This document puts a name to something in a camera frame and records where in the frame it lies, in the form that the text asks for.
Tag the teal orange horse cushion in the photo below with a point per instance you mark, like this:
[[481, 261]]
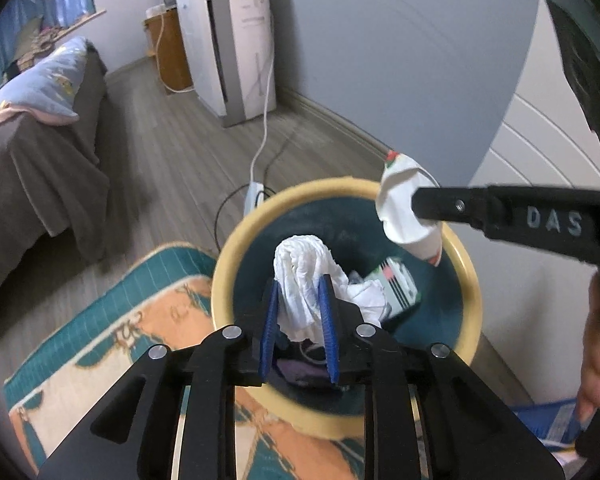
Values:
[[163, 299]]

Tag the bed with grey blanket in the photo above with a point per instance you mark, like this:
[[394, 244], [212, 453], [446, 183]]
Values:
[[50, 180]]

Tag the purple plastic wrapper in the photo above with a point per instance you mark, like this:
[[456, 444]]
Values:
[[303, 374]]

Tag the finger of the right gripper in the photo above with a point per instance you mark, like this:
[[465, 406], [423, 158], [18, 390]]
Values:
[[458, 205]]

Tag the white air purifier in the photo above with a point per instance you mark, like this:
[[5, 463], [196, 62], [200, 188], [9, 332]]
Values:
[[229, 46]]

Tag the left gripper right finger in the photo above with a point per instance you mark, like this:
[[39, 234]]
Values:
[[426, 413]]

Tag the blue curtain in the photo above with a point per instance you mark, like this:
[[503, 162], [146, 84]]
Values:
[[40, 10]]

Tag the pale green medicine box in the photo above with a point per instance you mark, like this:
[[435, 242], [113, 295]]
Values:
[[401, 293]]

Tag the person's right hand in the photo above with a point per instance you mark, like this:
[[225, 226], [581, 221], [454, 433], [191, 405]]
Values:
[[588, 398]]

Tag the white power strip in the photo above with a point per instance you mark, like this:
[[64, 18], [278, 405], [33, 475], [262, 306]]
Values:
[[254, 196]]

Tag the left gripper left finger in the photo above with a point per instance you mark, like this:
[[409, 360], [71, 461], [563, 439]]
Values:
[[171, 415]]

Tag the red white paper cup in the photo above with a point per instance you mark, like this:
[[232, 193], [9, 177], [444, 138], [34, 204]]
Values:
[[401, 179]]

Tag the yellow rimmed teal trash bin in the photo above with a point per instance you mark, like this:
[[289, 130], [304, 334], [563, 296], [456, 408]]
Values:
[[341, 212]]

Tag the wooden nightstand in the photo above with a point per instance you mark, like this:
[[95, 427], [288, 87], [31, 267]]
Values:
[[166, 45]]

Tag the blue white small packet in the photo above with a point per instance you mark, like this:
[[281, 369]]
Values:
[[555, 424]]

